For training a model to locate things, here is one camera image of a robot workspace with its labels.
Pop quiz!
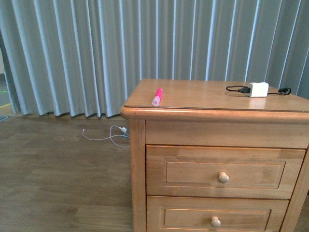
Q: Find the drawer round knob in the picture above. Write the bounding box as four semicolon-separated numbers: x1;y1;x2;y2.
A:
211;217;221;228
217;172;229;184

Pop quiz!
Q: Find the pink highlighter marker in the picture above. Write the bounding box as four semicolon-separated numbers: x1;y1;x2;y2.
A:
152;88;163;106

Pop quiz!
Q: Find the bottom drawer round knob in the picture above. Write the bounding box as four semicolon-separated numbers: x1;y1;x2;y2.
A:
211;217;221;228

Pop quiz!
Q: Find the wooden drawer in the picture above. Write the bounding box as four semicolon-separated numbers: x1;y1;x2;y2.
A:
146;145;305;199
147;196;288;232

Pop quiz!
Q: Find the white charging cable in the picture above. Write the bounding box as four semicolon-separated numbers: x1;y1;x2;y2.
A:
82;125;130;148

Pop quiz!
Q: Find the white charger adapter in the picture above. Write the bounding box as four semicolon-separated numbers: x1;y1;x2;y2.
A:
247;82;269;98

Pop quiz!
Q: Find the grey floor socket box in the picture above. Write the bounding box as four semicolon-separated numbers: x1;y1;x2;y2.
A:
120;132;129;139

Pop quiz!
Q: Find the top drawer round knob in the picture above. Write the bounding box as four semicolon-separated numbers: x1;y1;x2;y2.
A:
217;172;229;184

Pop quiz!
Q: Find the black usb cable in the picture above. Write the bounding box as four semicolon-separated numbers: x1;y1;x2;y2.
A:
225;86;292;95

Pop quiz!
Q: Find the grey pleated curtain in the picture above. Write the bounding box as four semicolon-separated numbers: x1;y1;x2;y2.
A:
0;0;309;116

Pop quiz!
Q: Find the wooden nightstand cabinet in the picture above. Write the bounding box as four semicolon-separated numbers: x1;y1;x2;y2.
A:
121;79;309;232

